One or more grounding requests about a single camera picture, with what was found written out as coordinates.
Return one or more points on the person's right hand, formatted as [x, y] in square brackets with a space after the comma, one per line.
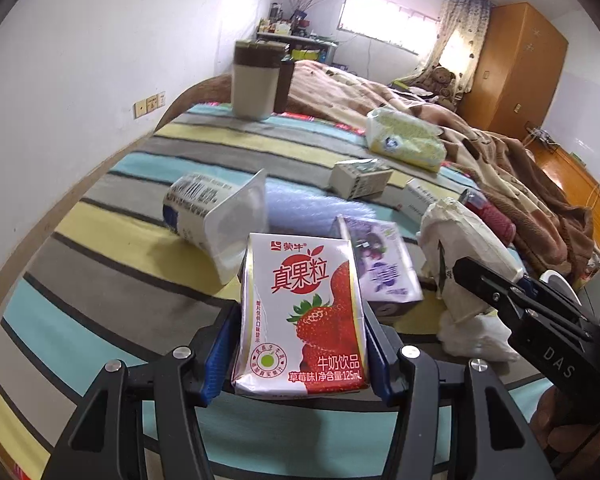
[575, 437]

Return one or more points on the brown teddy bear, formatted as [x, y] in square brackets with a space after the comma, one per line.
[440, 82]

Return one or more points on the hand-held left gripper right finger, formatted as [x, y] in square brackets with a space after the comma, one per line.
[380, 362]

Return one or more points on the brown plush blanket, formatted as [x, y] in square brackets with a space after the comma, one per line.
[525, 180]

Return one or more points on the purple drink carton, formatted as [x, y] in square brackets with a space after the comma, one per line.
[380, 265]

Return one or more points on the white yogurt cup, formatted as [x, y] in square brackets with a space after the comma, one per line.
[200, 205]

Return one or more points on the patterned curtain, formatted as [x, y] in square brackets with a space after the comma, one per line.
[462, 30]

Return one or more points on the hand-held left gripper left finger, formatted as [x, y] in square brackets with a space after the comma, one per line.
[220, 352]

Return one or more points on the wooden bed headboard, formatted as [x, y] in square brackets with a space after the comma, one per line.
[575, 180]

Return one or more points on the beige wall socket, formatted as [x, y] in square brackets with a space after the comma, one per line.
[140, 108]
[153, 101]

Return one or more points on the beige cup with brown lid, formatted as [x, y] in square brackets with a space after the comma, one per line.
[252, 85]

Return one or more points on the red drink can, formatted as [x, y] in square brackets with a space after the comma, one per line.
[495, 222]

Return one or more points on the yellow-green tissue pack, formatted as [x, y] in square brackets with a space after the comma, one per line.
[405, 137]

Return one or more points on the white medicine box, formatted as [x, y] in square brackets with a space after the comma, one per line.
[417, 195]

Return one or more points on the white paper bag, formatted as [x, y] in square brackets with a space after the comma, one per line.
[460, 240]

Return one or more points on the small beige box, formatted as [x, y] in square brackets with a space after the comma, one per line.
[355, 180]

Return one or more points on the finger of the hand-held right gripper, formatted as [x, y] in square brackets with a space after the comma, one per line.
[527, 286]
[485, 285]

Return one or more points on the window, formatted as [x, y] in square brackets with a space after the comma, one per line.
[385, 20]

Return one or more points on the cluttered shelf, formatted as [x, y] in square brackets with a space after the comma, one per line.
[305, 42]

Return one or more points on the strawberry milk carton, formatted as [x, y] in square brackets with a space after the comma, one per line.
[300, 310]

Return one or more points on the brown bed footboard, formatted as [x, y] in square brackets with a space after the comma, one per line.
[195, 92]

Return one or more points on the wooden wardrobe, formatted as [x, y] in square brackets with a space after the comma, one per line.
[520, 70]

